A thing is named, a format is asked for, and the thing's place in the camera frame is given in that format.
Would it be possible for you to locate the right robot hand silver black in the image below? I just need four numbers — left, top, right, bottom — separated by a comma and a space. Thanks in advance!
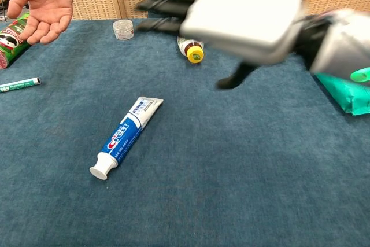
135, 0, 307, 89

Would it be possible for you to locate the person's right hand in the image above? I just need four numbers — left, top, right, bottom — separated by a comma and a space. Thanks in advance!
6, 0, 84, 45

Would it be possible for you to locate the blue white toothpaste tube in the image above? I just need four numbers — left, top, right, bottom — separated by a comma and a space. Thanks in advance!
88, 95, 164, 180

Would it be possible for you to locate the green Pringles can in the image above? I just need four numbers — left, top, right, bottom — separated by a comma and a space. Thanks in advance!
0, 12, 32, 70

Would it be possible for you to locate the white bottle yellow cap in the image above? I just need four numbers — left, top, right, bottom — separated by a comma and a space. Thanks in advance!
176, 36, 205, 64

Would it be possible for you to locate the clear plastic jar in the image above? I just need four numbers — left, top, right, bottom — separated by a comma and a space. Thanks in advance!
112, 19, 135, 40

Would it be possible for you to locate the white green marker pen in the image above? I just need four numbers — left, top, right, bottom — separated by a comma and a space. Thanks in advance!
0, 77, 42, 94

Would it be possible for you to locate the teal tissue pack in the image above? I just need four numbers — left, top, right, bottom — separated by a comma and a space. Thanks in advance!
314, 73, 370, 117

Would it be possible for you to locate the blue table mat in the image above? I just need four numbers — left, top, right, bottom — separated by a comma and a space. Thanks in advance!
0, 18, 370, 247

